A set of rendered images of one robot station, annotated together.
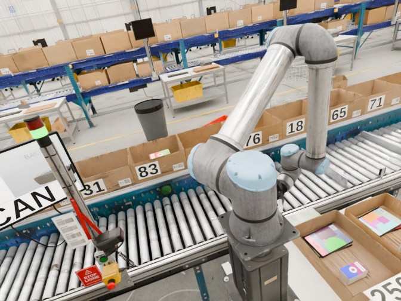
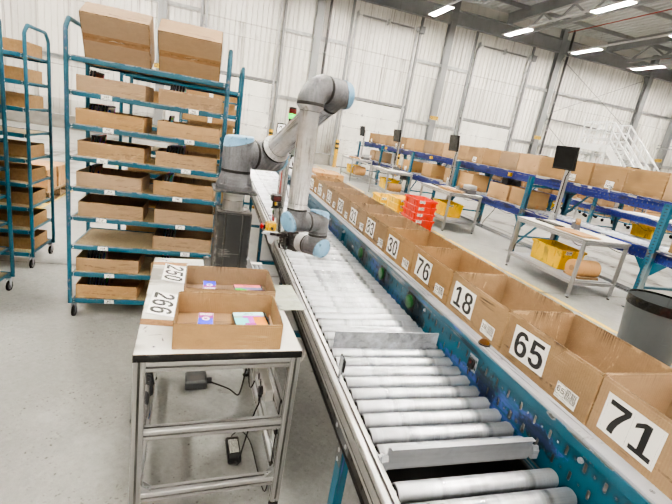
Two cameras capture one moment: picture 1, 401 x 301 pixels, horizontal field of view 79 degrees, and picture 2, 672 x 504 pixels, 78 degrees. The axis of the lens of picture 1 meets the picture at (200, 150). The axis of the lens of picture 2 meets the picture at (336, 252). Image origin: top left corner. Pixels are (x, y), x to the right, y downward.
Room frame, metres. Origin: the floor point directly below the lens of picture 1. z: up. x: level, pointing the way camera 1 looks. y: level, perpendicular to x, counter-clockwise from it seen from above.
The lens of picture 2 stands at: (0.97, -2.37, 1.55)
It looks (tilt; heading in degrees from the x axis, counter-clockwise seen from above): 16 degrees down; 84
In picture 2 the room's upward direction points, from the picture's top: 9 degrees clockwise
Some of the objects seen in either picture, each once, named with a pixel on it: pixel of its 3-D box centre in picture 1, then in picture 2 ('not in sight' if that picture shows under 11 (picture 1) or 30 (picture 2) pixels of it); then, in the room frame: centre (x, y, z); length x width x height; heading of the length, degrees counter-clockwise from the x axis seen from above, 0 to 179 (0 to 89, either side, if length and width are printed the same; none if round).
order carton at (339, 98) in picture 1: (332, 107); (578, 361); (1.94, -1.21, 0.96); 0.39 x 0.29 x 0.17; 102
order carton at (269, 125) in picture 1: (250, 130); (454, 275); (1.78, -0.44, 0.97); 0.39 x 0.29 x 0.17; 102
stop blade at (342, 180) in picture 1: (321, 166); (387, 342); (1.40, -0.84, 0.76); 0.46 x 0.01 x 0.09; 12
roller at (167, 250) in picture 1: (162, 226); (321, 257); (1.16, 0.34, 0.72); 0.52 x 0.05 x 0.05; 12
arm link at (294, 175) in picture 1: (290, 173); (315, 245); (1.07, -0.47, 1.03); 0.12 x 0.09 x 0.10; 135
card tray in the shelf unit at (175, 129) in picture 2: not in sight; (190, 131); (0.13, 0.78, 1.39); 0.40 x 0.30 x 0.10; 10
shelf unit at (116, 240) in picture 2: not in sight; (152, 183); (-0.12, 0.78, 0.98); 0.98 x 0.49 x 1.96; 12
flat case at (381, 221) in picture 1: (378, 221); (252, 324); (0.85, -0.85, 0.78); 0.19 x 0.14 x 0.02; 107
